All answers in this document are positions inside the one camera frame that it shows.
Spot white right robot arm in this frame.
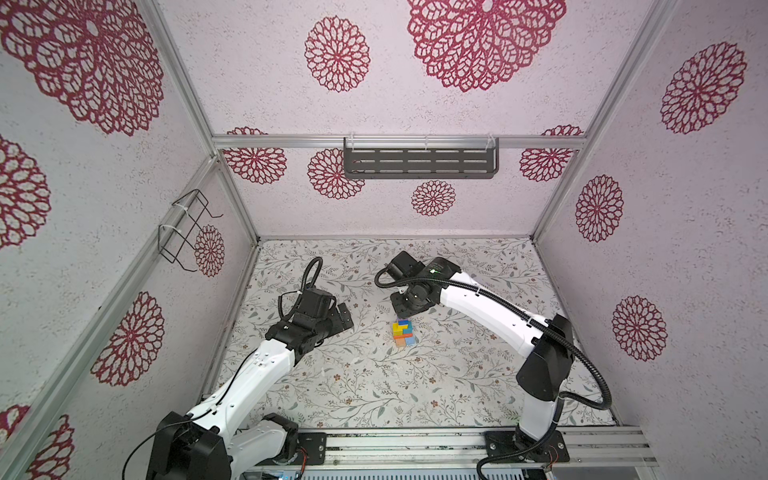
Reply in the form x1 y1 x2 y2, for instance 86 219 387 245
374 251 613 469

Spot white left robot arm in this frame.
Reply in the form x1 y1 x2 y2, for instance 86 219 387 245
146 288 353 479

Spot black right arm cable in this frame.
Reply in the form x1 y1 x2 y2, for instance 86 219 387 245
374 266 613 480

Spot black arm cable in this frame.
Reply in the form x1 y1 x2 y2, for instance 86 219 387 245
119 256 325 480
374 266 613 480

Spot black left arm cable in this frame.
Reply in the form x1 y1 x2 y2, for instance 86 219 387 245
119 256 325 480

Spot dark grey wall shelf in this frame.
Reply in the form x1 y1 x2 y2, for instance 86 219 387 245
342 138 499 180

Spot black wire wall rack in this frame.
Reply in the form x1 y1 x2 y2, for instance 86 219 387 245
156 189 226 278

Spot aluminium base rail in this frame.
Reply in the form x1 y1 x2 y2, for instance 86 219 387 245
239 425 655 475

